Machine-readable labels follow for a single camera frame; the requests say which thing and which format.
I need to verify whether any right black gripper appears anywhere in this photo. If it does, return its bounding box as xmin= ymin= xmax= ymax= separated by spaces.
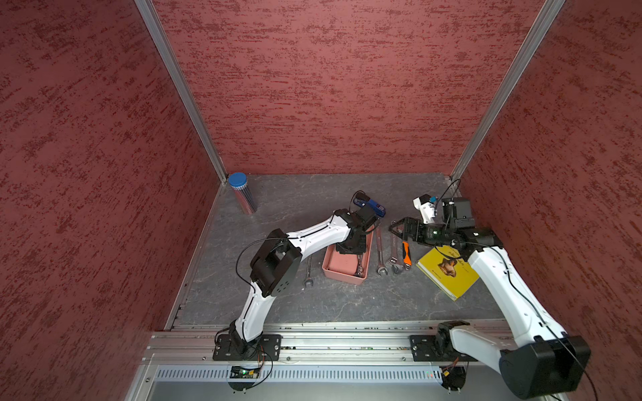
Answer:
xmin=388 ymin=216 xmax=454 ymax=245

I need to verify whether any pink plastic storage box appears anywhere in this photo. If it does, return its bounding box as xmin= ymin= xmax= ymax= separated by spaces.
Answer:
xmin=322 ymin=233 xmax=374 ymax=286

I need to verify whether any long silver combination wrench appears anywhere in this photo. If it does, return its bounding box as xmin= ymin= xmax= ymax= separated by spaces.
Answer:
xmin=374 ymin=227 xmax=389 ymax=277

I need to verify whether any silver end wrench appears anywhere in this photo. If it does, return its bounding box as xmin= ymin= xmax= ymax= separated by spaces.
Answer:
xmin=304 ymin=257 xmax=314 ymax=289

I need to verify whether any orange handled adjustable wrench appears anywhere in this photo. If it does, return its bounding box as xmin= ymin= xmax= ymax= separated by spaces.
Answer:
xmin=402 ymin=241 xmax=412 ymax=271

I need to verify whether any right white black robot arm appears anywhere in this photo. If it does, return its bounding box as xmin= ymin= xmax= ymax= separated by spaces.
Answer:
xmin=389 ymin=195 xmax=591 ymax=399

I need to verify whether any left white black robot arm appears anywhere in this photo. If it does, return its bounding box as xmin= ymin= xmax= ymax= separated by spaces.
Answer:
xmin=228 ymin=206 xmax=379 ymax=354

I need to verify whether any silver wrench in box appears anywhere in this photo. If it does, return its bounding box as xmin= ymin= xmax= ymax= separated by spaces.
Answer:
xmin=354 ymin=254 xmax=364 ymax=278

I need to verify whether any blue black stapler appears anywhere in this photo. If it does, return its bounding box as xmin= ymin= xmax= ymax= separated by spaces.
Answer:
xmin=352 ymin=190 xmax=386 ymax=218

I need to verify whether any yellow book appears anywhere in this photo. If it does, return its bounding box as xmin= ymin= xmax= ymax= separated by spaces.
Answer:
xmin=416 ymin=247 xmax=479 ymax=301

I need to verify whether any blue capped pencil tube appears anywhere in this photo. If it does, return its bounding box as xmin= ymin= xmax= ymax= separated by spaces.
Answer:
xmin=227 ymin=172 xmax=257 ymax=215

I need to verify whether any right circuit board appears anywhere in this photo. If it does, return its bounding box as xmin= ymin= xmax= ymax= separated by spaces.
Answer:
xmin=441 ymin=366 xmax=467 ymax=392

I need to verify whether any circuit board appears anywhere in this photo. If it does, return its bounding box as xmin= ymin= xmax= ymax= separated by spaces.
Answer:
xmin=230 ymin=366 xmax=262 ymax=380
xmin=441 ymin=366 xmax=467 ymax=392

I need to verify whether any left circuit board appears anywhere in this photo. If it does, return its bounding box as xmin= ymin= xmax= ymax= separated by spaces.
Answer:
xmin=230 ymin=366 xmax=262 ymax=380

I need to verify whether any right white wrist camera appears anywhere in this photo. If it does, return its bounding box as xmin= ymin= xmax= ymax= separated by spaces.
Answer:
xmin=413 ymin=194 xmax=437 ymax=224

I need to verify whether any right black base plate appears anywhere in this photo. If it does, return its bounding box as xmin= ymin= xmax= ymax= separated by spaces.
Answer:
xmin=409 ymin=335 xmax=476 ymax=364

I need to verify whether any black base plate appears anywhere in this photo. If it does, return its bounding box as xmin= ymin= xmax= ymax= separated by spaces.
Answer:
xmin=409 ymin=335 xmax=476 ymax=364
xmin=212 ymin=333 xmax=283 ymax=362

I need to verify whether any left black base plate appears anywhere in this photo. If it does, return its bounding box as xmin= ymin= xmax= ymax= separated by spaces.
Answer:
xmin=212 ymin=333 xmax=283 ymax=362

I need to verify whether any aluminium front rail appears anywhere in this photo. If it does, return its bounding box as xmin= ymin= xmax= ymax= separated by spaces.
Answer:
xmin=142 ymin=320 xmax=441 ymax=367

